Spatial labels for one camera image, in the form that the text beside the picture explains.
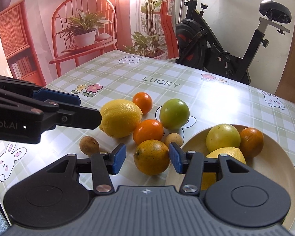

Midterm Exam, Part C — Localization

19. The large yellow lemon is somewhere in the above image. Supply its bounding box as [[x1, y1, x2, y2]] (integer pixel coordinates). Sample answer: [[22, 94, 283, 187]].
[[201, 147, 246, 190]]

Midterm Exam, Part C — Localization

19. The large orange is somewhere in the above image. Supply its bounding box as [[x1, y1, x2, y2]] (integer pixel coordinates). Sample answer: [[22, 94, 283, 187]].
[[133, 140, 170, 176]]

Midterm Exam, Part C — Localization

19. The green-yellow round fruit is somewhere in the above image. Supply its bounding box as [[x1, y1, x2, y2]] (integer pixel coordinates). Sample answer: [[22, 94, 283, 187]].
[[206, 124, 241, 152]]

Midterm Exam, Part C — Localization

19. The small brown longan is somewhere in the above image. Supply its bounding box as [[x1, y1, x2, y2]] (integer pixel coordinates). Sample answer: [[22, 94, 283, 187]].
[[164, 133, 184, 147]]

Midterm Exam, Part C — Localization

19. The green plaid tablecloth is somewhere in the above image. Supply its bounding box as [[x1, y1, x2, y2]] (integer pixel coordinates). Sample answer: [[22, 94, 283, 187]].
[[0, 51, 295, 235]]

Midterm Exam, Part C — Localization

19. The green round fruit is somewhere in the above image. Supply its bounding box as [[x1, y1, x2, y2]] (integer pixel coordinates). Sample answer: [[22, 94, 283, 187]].
[[159, 99, 190, 130]]

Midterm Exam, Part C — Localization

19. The small orange tangerine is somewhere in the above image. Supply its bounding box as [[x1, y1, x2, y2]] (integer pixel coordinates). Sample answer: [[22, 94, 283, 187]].
[[133, 119, 163, 145], [132, 92, 153, 114]]

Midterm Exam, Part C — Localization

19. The pink room backdrop poster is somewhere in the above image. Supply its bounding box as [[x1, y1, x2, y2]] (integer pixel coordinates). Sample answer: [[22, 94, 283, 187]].
[[0, 0, 178, 86]]

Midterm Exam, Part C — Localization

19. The dark orange persimmon fruit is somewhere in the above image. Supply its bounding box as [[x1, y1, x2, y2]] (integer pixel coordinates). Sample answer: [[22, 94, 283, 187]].
[[239, 127, 264, 159]]

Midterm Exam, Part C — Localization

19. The far small orange tangerine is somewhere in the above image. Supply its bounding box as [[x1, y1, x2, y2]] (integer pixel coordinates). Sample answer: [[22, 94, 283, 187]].
[[132, 92, 153, 114]]

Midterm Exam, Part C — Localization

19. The beige round plate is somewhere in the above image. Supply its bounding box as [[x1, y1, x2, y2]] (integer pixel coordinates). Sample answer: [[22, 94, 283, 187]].
[[165, 127, 295, 230]]

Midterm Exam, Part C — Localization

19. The black exercise bike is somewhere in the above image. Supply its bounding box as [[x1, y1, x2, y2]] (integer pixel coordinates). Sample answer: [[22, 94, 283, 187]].
[[176, 0, 291, 85]]

